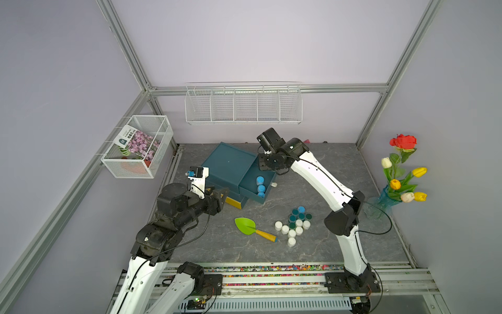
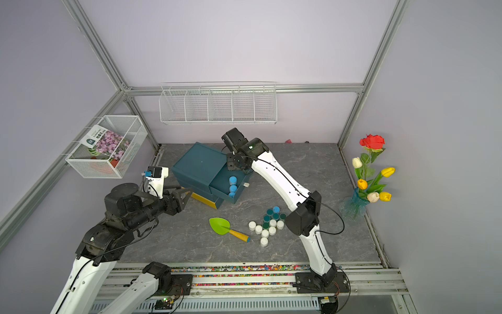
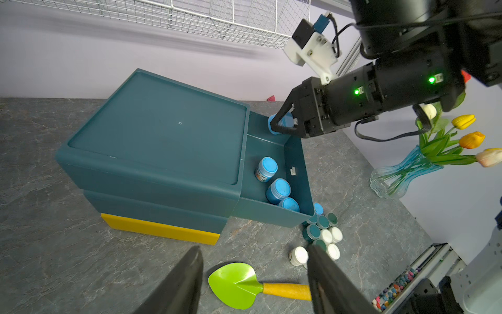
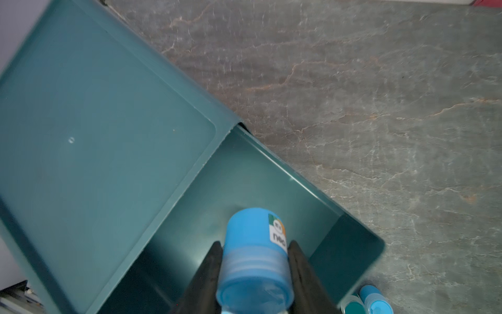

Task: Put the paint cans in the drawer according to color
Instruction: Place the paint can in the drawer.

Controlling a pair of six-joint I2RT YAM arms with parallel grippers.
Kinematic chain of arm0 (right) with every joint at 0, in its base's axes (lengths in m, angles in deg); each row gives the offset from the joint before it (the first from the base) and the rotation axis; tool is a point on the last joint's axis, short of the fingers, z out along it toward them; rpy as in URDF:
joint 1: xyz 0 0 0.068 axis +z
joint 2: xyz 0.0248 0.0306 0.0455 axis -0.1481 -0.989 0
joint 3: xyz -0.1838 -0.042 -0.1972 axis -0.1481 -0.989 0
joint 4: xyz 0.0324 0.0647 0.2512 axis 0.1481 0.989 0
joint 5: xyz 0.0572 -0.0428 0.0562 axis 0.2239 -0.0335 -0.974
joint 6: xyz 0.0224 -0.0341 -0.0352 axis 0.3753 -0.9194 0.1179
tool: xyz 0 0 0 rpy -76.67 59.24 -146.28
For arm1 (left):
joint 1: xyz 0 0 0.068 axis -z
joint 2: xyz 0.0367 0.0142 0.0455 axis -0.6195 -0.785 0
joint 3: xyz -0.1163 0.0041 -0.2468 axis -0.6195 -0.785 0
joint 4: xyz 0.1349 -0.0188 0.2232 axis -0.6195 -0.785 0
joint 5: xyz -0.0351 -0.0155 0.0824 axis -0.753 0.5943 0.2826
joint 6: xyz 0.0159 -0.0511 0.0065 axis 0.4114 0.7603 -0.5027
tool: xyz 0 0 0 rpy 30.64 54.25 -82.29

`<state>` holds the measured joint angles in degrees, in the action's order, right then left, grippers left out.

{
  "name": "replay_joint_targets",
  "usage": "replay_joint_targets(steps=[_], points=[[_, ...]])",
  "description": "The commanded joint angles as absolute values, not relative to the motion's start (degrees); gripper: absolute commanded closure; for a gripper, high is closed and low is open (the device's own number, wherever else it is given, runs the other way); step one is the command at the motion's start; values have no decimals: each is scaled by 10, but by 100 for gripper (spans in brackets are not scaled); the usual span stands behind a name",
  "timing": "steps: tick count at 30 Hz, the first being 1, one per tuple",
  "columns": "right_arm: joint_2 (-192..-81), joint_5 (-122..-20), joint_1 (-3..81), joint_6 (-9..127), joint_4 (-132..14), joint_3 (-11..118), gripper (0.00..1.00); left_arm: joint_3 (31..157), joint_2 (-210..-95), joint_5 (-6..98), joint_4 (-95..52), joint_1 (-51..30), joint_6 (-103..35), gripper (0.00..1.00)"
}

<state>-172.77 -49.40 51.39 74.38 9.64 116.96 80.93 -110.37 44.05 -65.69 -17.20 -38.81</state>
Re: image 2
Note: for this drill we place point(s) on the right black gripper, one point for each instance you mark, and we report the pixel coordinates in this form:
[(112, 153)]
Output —
[(231, 162)]

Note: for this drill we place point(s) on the glass vase with flowers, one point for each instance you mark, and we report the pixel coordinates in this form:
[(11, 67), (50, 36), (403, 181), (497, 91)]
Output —
[(369, 189)]

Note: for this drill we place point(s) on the teal top drawer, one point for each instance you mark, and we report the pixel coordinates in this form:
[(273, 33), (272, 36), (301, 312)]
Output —
[(229, 185)]

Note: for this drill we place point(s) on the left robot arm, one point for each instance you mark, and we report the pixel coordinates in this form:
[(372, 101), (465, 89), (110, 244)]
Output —
[(131, 215)]

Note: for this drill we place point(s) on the yellow bottom drawer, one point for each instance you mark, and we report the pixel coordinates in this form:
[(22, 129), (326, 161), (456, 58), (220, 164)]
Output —
[(212, 204)]

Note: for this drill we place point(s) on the purple flower seed packet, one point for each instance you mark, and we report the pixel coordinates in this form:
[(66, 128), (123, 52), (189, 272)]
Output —
[(102, 141)]

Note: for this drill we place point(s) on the teal drawer cabinet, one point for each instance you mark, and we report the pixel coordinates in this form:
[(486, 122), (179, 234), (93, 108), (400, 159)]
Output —
[(198, 167)]

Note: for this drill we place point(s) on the colourful pebble tray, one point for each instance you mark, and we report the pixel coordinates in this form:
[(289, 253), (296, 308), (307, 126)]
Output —
[(243, 275)]

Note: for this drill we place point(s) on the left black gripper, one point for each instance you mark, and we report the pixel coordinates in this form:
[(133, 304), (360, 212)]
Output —
[(179, 204)]

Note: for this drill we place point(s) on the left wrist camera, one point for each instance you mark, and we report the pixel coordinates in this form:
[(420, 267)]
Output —
[(153, 180)]

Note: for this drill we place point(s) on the small white wire basket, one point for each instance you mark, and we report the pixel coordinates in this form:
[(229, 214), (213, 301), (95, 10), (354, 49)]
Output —
[(100, 167)]

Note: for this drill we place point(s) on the green toy shovel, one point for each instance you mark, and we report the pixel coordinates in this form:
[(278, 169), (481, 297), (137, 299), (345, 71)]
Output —
[(222, 227)]

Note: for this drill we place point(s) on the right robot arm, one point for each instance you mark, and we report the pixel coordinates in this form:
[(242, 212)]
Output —
[(303, 221)]

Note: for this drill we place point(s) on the long white wire basket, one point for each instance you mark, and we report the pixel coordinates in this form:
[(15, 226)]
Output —
[(245, 102)]

